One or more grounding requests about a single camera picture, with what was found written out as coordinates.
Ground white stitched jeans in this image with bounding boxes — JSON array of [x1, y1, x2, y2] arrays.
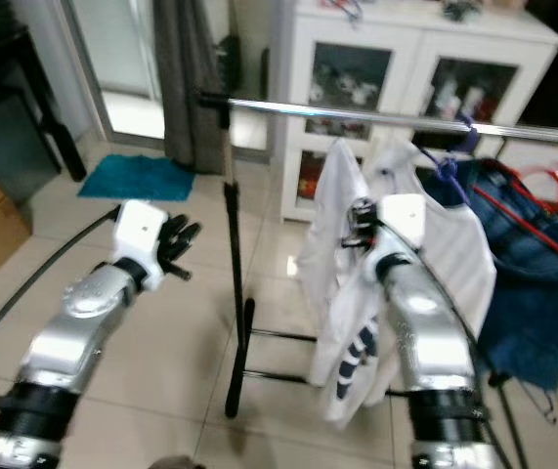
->
[[297, 137, 378, 325]]

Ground white black-print t-shirt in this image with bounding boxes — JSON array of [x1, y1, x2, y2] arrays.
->
[[307, 190, 500, 427]]

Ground red plastic hanger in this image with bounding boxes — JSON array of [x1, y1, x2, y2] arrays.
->
[[473, 126, 558, 272]]

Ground purple plastic hanger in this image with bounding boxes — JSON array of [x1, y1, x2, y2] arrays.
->
[[317, 0, 364, 23]]

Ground chrome black clothes rack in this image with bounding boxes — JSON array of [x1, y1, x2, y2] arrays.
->
[[197, 90, 558, 422]]

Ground plain white t-shirt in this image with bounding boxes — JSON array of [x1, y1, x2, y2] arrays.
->
[[375, 141, 442, 197]]

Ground teal floor mat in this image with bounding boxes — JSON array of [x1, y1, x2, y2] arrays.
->
[[77, 153, 188, 202]]

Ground grey curtain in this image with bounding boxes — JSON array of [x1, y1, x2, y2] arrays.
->
[[150, 0, 232, 178]]

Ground white glass-door cabinet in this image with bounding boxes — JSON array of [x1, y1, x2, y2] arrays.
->
[[268, 0, 558, 222]]

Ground blue denim jeans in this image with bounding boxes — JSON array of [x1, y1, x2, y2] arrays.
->
[[434, 157, 558, 394]]

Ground black cabinet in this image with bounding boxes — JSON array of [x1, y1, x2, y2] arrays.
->
[[0, 33, 90, 212]]

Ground small black object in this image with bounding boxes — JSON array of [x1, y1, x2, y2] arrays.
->
[[442, 0, 486, 21]]

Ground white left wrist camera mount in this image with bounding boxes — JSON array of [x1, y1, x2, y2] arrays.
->
[[111, 199, 171, 268]]

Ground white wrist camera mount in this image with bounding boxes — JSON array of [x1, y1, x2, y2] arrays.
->
[[111, 199, 171, 268], [375, 192, 429, 251]]

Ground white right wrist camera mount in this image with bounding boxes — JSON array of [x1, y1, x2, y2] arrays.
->
[[375, 192, 429, 251]]

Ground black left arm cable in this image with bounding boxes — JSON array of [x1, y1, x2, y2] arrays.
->
[[0, 204, 124, 373]]

